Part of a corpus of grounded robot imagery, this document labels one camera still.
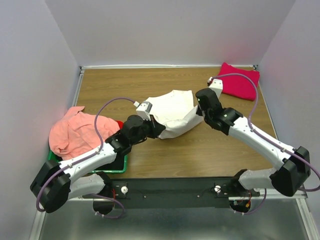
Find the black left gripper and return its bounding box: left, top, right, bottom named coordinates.
left=130, top=114, right=166, bottom=146

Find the white printed t-shirt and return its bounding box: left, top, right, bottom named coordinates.
left=146, top=90, right=204, bottom=140

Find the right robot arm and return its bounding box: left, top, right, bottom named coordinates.
left=195, top=88, right=311, bottom=197

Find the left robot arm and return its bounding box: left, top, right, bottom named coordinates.
left=30, top=115, right=166, bottom=213

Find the red t-shirt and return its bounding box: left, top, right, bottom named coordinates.
left=116, top=120, right=124, bottom=129

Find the folded magenta t-shirt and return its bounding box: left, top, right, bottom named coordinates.
left=218, top=62, right=260, bottom=101

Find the green plastic bin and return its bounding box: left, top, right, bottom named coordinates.
left=47, top=150, right=128, bottom=174

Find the salmon pink t-shirt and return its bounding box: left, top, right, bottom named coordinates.
left=48, top=105, right=121, bottom=161

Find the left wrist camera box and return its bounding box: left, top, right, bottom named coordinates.
left=133, top=101, right=153, bottom=121

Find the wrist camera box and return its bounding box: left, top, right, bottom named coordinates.
left=133, top=101, right=153, bottom=121
left=207, top=77, right=223, bottom=98

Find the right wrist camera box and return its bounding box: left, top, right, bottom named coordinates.
left=207, top=77, right=223, bottom=98

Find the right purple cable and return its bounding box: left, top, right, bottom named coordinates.
left=207, top=73, right=320, bottom=193

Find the purple cable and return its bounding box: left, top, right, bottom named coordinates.
left=207, top=73, right=320, bottom=193
left=35, top=96, right=141, bottom=213

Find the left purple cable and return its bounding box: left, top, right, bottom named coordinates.
left=35, top=96, right=141, bottom=213

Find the aluminium table edge rail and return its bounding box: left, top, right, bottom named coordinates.
left=71, top=66, right=85, bottom=107

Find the aluminium front frame rail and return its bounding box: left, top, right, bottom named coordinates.
left=257, top=184, right=308, bottom=200

